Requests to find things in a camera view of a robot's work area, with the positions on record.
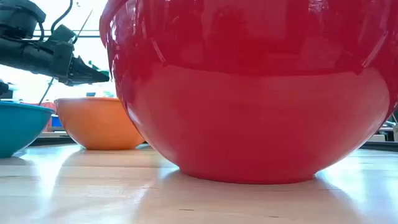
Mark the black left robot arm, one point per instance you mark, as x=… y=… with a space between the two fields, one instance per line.
x=25 y=56

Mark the orange bowl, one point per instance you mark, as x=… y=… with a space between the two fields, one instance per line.
x=96 y=124

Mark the teal blue bowl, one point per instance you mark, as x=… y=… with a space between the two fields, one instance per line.
x=18 y=127

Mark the blue background box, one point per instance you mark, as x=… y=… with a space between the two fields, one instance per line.
x=56 y=121

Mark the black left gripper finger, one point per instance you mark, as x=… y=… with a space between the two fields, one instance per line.
x=90 y=72
x=82 y=84

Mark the large red bowl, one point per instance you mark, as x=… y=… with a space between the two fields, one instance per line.
x=255 y=124

